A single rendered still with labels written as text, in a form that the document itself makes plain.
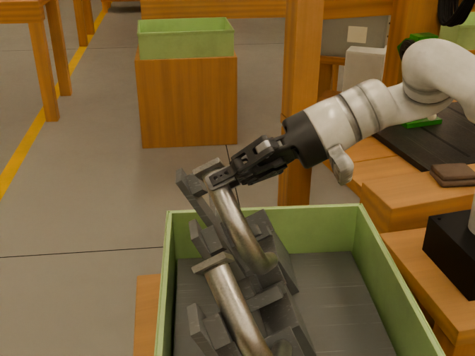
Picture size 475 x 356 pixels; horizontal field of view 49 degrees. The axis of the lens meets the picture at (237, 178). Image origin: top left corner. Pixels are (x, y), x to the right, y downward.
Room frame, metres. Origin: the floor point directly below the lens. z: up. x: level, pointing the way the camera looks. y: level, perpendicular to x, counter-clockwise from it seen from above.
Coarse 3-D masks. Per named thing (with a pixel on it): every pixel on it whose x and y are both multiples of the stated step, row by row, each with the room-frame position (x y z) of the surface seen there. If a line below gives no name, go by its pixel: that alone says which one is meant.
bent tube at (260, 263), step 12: (204, 168) 0.63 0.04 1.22; (216, 168) 0.64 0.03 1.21; (204, 180) 0.63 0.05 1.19; (216, 192) 0.61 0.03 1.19; (228, 192) 0.62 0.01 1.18; (216, 204) 0.61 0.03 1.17; (228, 204) 0.60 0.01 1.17; (228, 216) 0.59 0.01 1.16; (240, 216) 0.59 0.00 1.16; (228, 228) 0.59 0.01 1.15; (240, 228) 0.58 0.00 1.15; (240, 240) 0.58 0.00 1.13; (252, 240) 0.58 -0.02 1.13; (240, 252) 0.58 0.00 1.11; (252, 252) 0.58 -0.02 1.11; (252, 264) 0.58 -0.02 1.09; (264, 264) 0.59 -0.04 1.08; (276, 264) 0.73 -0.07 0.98
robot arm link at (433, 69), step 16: (416, 48) 0.67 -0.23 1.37; (432, 48) 0.66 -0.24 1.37; (448, 48) 0.66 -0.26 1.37; (416, 64) 0.65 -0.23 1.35; (432, 64) 0.64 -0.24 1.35; (448, 64) 0.64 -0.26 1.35; (464, 64) 0.63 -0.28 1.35; (416, 80) 0.64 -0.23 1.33; (432, 80) 0.63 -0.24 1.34; (448, 80) 0.62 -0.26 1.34; (464, 80) 0.62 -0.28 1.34; (416, 96) 0.66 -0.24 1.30; (432, 96) 0.65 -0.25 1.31; (448, 96) 0.66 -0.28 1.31; (464, 96) 0.61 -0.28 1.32; (464, 112) 0.62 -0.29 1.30
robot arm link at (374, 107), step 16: (368, 80) 0.68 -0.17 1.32; (352, 96) 0.65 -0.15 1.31; (368, 96) 0.65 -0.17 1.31; (384, 96) 0.64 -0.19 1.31; (400, 96) 0.69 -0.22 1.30; (352, 112) 0.64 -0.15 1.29; (368, 112) 0.63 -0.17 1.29; (384, 112) 0.64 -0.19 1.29; (400, 112) 0.66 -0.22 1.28; (416, 112) 0.67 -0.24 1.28; (432, 112) 0.67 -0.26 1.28; (368, 128) 0.63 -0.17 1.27; (384, 128) 0.65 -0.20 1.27
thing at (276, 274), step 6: (276, 270) 0.75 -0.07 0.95; (258, 276) 0.74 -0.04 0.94; (264, 276) 0.74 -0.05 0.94; (270, 276) 0.74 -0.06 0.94; (276, 276) 0.74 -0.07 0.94; (282, 276) 0.74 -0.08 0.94; (264, 282) 0.74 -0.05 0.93; (270, 282) 0.73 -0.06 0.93; (276, 282) 0.73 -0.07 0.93; (264, 288) 0.73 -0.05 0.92
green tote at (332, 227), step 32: (288, 224) 0.94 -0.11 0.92; (320, 224) 0.95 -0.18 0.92; (352, 224) 0.95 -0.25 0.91; (192, 256) 0.93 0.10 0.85; (384, 256) 0.78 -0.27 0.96; (160, 288) 0.69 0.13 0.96; (384, 288) 0.76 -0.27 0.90; (160, 320) 0.61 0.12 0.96; (384, 320) 0.73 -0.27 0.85; (416, 320) 0.62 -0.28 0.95; (160, 352) 0.55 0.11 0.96; (416, 352) 0.60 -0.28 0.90
